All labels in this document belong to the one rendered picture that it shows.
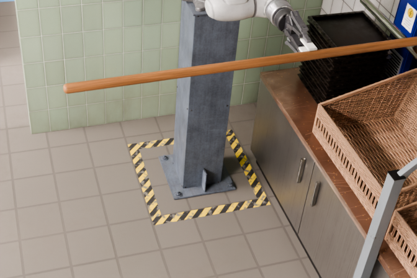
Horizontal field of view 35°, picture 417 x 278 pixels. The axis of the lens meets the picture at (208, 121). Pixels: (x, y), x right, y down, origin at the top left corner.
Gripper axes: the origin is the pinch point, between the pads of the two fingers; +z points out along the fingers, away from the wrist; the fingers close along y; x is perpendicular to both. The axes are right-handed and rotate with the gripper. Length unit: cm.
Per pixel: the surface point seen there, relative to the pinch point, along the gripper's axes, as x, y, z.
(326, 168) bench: -21, 62, -4
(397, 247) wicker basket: -25, 58, 43
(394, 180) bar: -15, 24, 41
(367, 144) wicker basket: -44, 61, -12
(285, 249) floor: -17, 120, -13
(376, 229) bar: -15, 47, 41
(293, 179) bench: -21, 87, -25
